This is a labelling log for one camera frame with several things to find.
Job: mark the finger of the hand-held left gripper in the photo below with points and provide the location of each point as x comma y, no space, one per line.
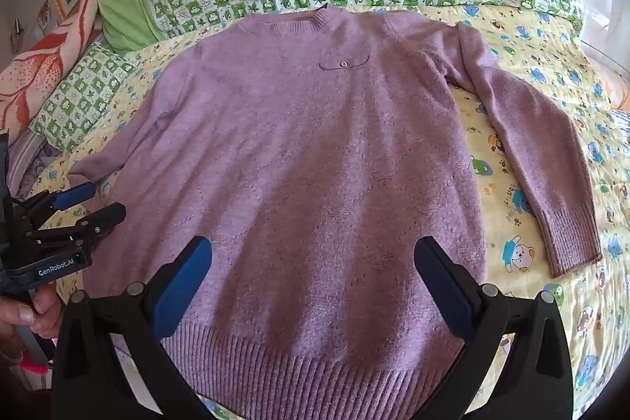
74,196
98,225

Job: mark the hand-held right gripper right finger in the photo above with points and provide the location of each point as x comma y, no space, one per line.
443,287

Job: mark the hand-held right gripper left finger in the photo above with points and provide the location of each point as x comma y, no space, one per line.
184,282

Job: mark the purple knit sweater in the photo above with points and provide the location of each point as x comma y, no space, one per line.
315,144

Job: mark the person's left hand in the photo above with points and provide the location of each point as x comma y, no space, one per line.
19,314

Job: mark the striped purple cloth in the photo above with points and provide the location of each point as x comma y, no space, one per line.
34,169

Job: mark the green checkered pillow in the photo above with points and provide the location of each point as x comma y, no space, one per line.
83,95

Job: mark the yellow bear print bedsheet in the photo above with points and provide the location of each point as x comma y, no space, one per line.
509,203

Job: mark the orange floral blanket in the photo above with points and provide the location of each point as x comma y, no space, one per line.
44,56

